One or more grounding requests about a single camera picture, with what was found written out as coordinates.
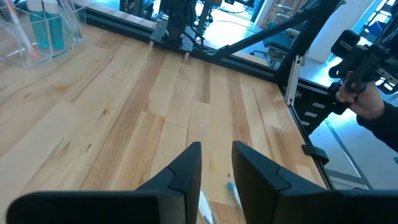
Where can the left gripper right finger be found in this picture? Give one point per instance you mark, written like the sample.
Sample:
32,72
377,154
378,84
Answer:
311,208

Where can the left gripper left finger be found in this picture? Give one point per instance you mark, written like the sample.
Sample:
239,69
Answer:
109,208

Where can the small teal mouthwash bottle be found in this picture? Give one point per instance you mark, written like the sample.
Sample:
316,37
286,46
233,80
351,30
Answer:
40,28
56,31

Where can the orange toothbrush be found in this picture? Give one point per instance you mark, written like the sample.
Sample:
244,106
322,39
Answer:
22,34

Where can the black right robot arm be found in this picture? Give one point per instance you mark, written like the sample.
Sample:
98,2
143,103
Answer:
177,18

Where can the person's forearm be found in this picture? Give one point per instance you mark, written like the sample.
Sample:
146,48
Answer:
385,127

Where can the black table clamp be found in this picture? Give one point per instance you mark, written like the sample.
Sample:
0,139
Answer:
314,152

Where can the wrapped blue toothbrush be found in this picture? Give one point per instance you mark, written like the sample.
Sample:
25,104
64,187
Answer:
234,191

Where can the wrapped purple toothbrush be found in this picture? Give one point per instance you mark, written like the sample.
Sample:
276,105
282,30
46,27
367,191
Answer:
206,208

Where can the person's hand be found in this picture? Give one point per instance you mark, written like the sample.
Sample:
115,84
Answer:
367,104

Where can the grey office chair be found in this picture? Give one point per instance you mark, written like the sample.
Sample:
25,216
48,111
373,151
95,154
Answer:
276,43

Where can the clear acrylic organizer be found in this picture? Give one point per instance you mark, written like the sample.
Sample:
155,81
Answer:
9,59

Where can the wooden stool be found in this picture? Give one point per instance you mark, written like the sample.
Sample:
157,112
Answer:
213,2

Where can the black aluminium table frame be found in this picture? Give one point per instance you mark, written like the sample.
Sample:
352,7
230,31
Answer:
124,28

